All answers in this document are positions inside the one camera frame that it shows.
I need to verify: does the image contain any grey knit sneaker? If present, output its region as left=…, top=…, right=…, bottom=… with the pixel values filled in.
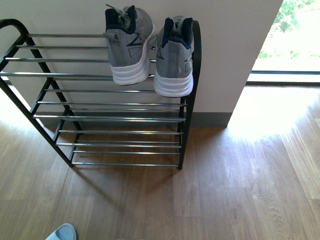
left=103, top=5, right=157, bottom=86
left=153, top=16, right=194, bottom=98

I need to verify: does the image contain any black metal shoe rack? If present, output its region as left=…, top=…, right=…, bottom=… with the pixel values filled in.
left=0, top=19, right=202, bottom=169

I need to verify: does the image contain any light blue slipper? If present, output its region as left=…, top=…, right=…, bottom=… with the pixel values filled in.
left=45, top=223, right=77, bottom=240

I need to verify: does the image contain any grey window frame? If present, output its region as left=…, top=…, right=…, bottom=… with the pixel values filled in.
left=247, top=70, right=320, bottom=86

